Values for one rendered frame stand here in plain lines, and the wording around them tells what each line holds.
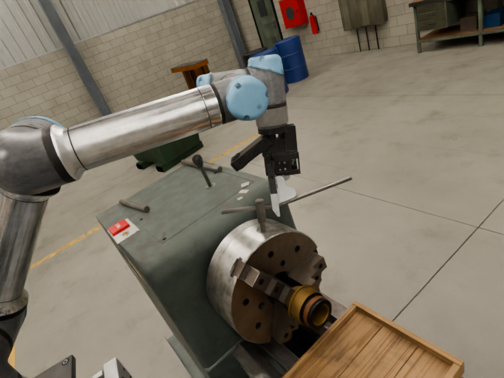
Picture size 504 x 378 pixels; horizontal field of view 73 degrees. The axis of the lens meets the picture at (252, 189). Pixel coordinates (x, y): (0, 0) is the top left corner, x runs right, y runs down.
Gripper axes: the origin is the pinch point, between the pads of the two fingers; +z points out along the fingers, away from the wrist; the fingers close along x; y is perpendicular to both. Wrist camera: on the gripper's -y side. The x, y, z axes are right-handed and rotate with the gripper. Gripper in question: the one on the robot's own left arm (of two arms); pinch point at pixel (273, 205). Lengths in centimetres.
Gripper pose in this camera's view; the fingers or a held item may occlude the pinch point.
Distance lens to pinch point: 86.4
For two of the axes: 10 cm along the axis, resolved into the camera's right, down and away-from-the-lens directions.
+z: 1.4, 9.3, 3.4
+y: 9.9, -1.3, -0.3
